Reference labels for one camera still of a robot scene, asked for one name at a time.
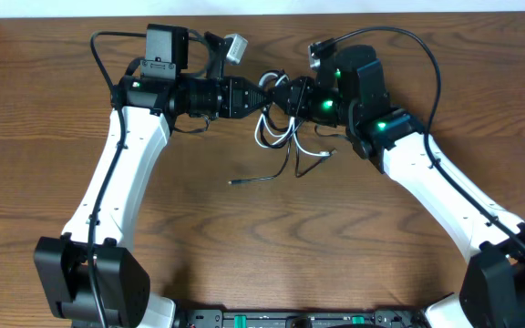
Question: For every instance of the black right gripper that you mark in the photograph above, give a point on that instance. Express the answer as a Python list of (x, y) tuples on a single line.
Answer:
[(304, 88)]

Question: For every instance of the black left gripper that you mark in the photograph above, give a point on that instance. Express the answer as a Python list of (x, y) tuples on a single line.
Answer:
[(226, 97)]

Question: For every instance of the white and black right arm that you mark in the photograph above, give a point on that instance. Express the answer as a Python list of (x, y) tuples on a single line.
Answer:
[(349, 90)]

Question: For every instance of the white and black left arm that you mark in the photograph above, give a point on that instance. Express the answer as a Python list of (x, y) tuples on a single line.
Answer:
[(88, 273)]

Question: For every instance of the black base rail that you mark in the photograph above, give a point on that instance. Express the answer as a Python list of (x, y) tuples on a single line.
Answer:
[(213, 318)]

